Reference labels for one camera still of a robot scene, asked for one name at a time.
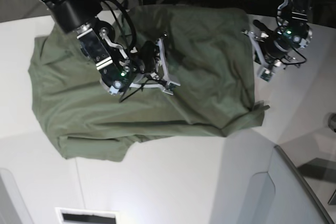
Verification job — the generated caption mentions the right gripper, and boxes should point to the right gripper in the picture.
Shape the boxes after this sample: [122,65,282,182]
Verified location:
[76,20,160,95]

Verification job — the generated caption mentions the white label with black bar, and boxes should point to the white label with black bar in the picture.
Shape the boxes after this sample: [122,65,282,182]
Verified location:
[55,207,121,224]

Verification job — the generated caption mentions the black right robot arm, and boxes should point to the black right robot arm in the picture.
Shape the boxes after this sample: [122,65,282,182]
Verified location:
[40,0,164,95]

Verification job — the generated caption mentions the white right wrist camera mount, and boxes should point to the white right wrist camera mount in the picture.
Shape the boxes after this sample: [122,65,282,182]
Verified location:
[129,32,181,95]

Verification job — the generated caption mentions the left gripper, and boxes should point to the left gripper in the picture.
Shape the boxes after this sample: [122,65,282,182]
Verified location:
[253,0,312,64]

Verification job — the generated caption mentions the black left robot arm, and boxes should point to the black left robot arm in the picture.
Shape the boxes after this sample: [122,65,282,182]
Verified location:
[248,0,312,68]

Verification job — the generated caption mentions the green t-shirt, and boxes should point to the green t-shirt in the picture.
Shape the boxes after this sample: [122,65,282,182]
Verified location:
[28,5,267,162]

